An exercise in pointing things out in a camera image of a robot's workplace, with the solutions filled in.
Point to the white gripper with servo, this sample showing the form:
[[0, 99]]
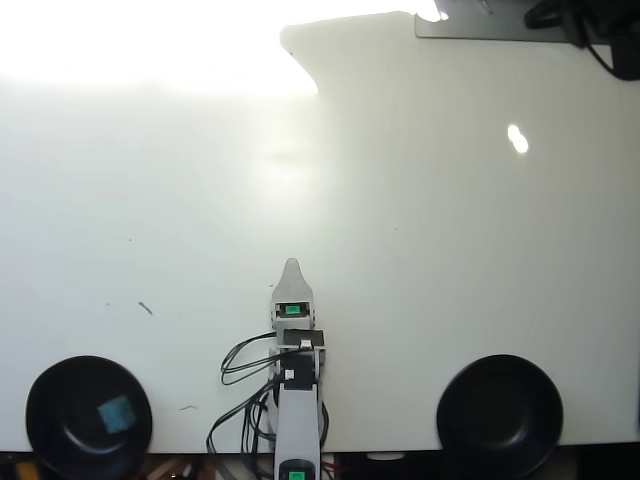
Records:
[[303, 311]]

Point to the blue foam cube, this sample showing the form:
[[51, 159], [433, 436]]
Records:
[[116, 414]]

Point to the white table clamp piece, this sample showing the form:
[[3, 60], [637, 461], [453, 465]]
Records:
[[385, 456]]

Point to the black round bowl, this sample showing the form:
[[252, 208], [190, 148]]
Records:
[[65, 400], [500, 415]]

